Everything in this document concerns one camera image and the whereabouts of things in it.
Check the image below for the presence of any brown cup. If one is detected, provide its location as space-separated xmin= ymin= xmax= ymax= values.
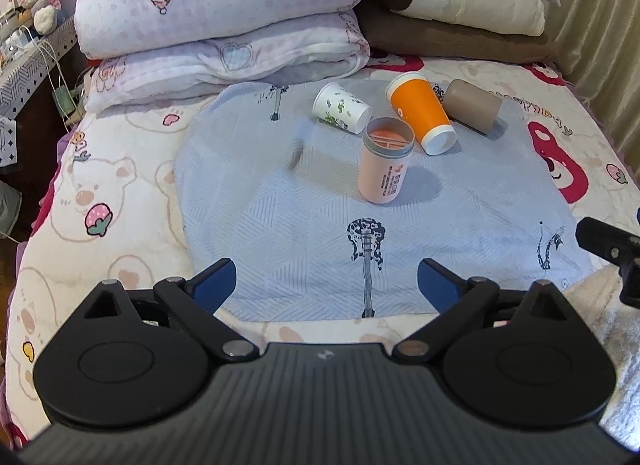
xmin=443 ymin=79 xmax=503 ymax=135

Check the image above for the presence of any white cable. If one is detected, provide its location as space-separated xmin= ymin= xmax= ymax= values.
xmin=20 ymin=22 xmax=83 ymax=123

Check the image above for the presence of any beige curtain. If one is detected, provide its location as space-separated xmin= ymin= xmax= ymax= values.
xmin=544 ymin=0 xmax=640 ymax=166

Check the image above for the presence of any orange cup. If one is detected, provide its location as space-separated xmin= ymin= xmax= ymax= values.
xmin=385 ymin=72 xmax=457 ymax=155

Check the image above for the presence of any white cup with green print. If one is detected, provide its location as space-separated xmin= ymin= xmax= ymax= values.
xmin=312 ymin=83 xmax=372 ymax=135

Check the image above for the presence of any green charger plug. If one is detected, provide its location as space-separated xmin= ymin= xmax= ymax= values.
xmin=54 ymin=88 xmax=76 ymax=118

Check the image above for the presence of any light blue guitar print cloth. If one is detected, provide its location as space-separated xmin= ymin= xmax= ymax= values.
xmin=175 ymin=79 xmax=601 ymax=322

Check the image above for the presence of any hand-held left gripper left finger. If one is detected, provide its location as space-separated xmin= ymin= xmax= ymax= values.
xmin=82 ymin=258 xmax=260 ymax=363

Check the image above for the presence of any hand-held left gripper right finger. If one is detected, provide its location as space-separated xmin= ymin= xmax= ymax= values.
xmin=392 ymin=258 xmax=571 ymax=365

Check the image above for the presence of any pink cup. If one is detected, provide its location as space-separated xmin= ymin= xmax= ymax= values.
xmin=357 ymin=116 xmax=415 ymax=205

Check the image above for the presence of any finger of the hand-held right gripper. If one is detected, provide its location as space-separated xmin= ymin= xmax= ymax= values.
xmin=575 ymin=218 xmax=640 ymax=308

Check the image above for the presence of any folded lilac heart print quilt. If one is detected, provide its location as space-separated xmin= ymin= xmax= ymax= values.
xmin=84 ymin=11 xmax=372 ymax=114

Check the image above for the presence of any folded dark brown blanket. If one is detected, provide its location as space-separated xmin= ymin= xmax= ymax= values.
xmin=356 ymin=0 xmax=561 ymax=65

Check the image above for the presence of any bear print bed sheet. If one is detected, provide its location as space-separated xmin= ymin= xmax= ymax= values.
xmin=0 ymin=52 xmax=640 ymax=452

